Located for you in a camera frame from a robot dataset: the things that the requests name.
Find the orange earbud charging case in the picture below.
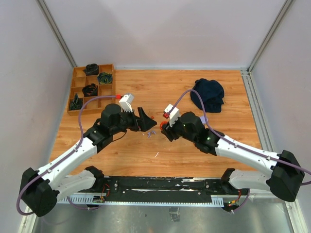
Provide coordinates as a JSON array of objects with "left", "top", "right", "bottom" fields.
[{"left": 160, "top": 121, "right": 167, "bottom": 131}]

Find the green yellow rolled tie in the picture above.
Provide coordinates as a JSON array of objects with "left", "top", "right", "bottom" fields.
[{"left": 97, "top": 72, "right": 113, "bottom": 84}]

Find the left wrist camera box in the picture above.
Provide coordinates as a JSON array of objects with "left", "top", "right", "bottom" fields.
[{"left": 119, "top": 93, "right": 134, "bottom": 112}]

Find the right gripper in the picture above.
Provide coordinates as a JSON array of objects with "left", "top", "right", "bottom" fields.
[{"left": 161, "top": 116, "right": 197, "bottom": 143}]

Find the black rolled tie top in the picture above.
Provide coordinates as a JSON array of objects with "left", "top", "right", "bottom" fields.
[{"left": 83, "top": 63, "right": 99, "bottom": 76}]

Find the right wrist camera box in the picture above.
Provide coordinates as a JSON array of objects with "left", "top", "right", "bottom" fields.
[{"left": 163, "top": 104, "right": 180, "bottom": 127}]

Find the black orange rolled tie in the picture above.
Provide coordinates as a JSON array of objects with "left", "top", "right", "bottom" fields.
[{"left": 82, "top": 83, "right": 98, "bottom": 97}]

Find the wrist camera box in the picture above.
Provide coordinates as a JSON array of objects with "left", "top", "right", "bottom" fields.
[
  {"left": 163, "top": 104, "right": 180, "bottom": 127},
  {"left": 119, "top": 93, "right": 134, "bottom": 112}
]

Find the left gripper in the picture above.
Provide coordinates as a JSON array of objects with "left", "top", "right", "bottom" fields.
[{"left": 111, "top": 106, "right": 157, "bottom": 135}]

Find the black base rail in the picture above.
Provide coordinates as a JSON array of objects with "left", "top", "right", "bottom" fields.
[{"left": 75, "top": 175, "right": 251, "bottom": 204}]

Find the dark green folded tie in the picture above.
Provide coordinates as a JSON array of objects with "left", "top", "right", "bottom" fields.
[{"left": 69, "top": 93, "right": 83, "bottom": 111}]

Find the navy blue cloth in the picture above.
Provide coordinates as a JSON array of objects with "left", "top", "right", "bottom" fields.
[{"left": 193, "top": 78, "right": 225, "bottom": 113}]

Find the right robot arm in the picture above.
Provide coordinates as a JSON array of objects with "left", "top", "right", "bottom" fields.
[{"left": 160, "top": 112, "right": 305, "bottom": 202}]

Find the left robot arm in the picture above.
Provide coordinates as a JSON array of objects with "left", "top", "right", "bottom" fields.
[{"left": 16, "top": 103, "right": 157, "bottom": 216}]

